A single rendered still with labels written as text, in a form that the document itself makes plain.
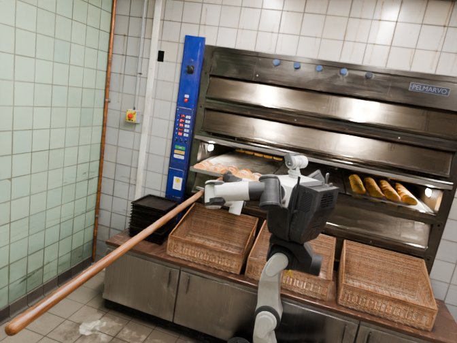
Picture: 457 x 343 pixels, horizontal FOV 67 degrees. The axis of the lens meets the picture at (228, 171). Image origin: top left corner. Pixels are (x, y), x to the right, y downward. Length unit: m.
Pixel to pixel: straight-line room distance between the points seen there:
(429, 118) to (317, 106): 0.74
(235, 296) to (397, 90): 1.78
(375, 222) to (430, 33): 1.32
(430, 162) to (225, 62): 1.62
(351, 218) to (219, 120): 1.25
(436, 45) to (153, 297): 2.58
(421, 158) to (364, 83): 0.64
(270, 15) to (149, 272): 2.04
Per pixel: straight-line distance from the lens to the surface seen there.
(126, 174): 3.18
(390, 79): 2.68
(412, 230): 2.83
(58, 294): 1.08
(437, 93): 2.73
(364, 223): 2.76
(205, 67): 2.82
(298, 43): 2.69
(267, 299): 2.00
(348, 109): 2.63
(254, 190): 1.59
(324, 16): 2.71
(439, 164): 2.75
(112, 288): 2.89
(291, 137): 2.65
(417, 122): 2.69
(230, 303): 2.52
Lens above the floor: 1.75
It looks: 12 degrees down
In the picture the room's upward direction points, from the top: 9 degrees clockwise
